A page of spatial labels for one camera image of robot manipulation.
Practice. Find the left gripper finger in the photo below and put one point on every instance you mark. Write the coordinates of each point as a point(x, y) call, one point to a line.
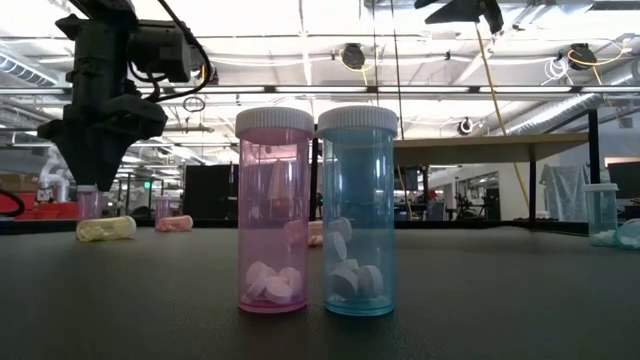
point(80, 160)
point(107, 160)

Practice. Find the pink medicine bottle white cap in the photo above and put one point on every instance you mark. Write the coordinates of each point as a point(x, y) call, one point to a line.
point(272, 200)
point(161, 206)
point(90, 207)

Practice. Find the yellow medicine bottle white cap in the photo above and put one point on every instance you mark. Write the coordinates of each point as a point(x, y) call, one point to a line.
point(105, 229)

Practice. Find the blue medicine bottle white cap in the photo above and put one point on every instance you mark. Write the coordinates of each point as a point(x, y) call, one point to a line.
point(357, 200)

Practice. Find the teal medicine bottle white cap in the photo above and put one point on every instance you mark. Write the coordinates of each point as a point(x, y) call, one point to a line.
point(629, 235)
point(601, 215)

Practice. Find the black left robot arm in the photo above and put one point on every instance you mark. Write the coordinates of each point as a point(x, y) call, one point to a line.
point(100, 7)

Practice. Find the wooden shelf with black legs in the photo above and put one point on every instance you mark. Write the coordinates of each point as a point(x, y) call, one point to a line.
point(475, 147)

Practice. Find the white robot figure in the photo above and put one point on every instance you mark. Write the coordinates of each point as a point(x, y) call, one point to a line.
point(47, 180)

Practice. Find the red storage crates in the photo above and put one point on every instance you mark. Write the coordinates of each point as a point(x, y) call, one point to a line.
point(50, 211)

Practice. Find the black cabinet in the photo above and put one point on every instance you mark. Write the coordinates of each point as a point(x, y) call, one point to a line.
point(210, 192)

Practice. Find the long ceiling light bar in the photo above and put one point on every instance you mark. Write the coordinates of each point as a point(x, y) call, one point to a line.
point(320, 89)

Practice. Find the grey hanging cloth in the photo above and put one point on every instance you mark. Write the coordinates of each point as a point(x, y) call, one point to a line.
point(565, 192)

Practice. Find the black monitor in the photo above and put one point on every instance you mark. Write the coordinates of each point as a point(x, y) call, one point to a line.
point(625, 180)

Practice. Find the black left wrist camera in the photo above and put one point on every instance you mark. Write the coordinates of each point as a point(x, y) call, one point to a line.
point(160, 50)

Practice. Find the black table frame wooden boards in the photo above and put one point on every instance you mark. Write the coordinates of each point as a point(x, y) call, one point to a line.
point(30, 226)

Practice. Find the silver ventilation duct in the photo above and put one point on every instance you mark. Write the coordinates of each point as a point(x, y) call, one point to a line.
point(560, 112)

